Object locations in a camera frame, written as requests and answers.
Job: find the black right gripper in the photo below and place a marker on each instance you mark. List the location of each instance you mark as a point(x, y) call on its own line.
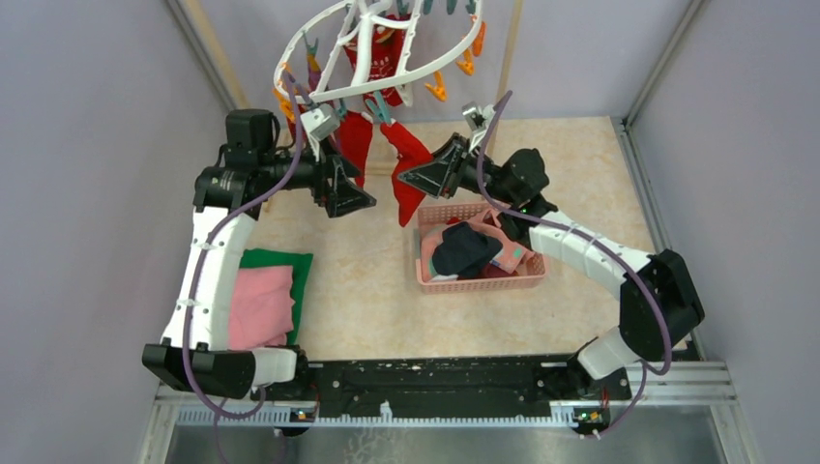
point(434, 177)

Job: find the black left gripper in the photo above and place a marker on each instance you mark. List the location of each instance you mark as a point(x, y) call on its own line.
point(341, 195)

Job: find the red santa sock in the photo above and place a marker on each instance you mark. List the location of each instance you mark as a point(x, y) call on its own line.
point(410, 152)
point(355, 135)

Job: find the pink plastic basket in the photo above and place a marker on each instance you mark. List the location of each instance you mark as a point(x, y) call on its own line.
point(430, 218)

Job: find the teal clothespin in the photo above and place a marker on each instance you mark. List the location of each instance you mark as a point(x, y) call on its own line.
point(378, 108)

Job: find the orange clothespin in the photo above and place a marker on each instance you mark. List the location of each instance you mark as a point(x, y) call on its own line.
point(437, 88)
point(467, 62)

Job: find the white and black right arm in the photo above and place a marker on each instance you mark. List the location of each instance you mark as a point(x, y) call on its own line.
point(658, 302)

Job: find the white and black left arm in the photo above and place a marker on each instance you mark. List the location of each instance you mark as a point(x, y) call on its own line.
point(193, 354)

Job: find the green cloth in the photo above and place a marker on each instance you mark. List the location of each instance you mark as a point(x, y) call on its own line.
point(301, 263)

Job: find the pink cloth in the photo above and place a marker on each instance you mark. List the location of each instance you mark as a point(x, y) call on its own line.
point(261, 308)

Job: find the red patterned sock pair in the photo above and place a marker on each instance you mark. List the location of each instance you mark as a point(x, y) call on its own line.
point(386, 45)

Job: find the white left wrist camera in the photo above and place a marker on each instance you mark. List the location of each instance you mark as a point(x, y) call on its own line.
point(318, 124)

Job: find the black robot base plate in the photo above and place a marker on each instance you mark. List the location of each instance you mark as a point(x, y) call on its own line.
point(552, 377)

